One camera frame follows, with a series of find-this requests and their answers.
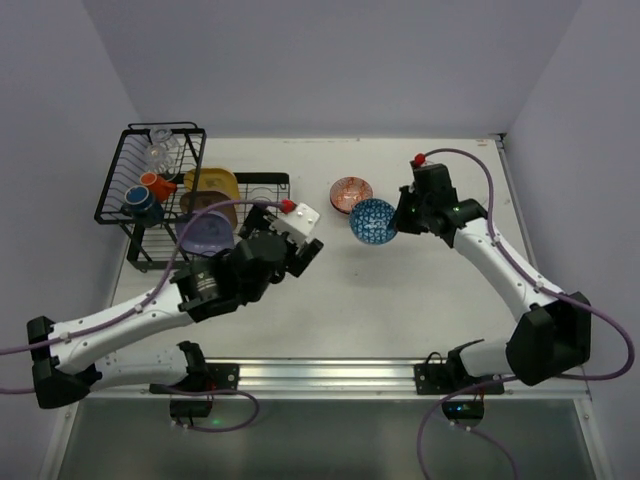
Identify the purple plastic plate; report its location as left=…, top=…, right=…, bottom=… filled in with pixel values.
left=175, top=211, right=235, bottom=257

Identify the blue triangle pattern bowl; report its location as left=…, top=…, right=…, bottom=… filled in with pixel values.
left=348, top=198, right=397, bottom=246

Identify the red-inside blue-outside bowl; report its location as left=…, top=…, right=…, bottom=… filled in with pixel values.
left=329, top=176, right=374, bottom=214

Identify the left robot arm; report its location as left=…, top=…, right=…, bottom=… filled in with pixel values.
left=27, top=201, right=323, bottom=409

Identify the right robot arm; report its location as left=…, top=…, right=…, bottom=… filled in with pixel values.
left=390, top=162, right=591, bottom=387

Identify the yellow plastic plate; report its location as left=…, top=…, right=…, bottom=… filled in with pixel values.
left=183, top=167, right=240, bottom=200

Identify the brown plastic plate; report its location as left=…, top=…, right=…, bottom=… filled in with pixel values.
left=179, top=190, right=238, bottom=228

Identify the orange mug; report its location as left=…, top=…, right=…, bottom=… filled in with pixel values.
left=139, top=172, right=177, bottom=203

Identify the clear drinking glass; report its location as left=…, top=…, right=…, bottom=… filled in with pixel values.
left=149, top=125, right=180, bottom=153
left=145, top=145, right=178, bottom=174

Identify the blue mug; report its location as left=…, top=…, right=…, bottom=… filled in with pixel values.
left=121, top=185, right=164, bottom=226

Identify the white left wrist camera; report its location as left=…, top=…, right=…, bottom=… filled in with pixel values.
left=272, top=200, right=320, bottom=247

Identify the black wire dish rack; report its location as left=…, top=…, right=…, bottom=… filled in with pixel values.
left=94, top=121, right=291, bottom=273

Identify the aluminium table rail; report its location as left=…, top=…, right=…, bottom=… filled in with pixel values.
left=88, top=353, right=590, bottom=400

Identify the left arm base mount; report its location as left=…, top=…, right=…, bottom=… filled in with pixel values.
left=149, top=362, right=240, bottom=425

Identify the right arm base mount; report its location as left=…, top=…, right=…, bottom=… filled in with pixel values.
left=413, top=352, right=505, bottom=426

